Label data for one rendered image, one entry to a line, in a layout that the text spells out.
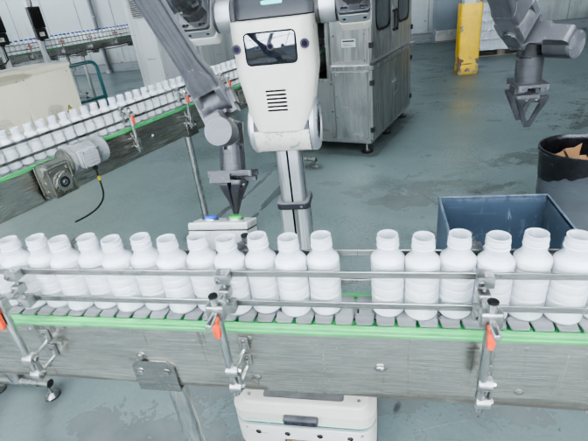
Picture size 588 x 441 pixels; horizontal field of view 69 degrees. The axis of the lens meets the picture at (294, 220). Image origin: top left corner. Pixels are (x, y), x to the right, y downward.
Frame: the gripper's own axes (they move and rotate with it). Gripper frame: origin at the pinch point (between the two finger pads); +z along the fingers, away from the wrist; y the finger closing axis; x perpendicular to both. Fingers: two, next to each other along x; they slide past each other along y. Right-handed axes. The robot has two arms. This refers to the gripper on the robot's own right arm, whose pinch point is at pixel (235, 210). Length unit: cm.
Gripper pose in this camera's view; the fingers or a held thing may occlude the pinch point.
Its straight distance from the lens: 98.6
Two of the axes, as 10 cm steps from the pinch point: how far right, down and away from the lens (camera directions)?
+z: 0.5, 9.9, 1.5
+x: 1.9, -1.5, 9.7
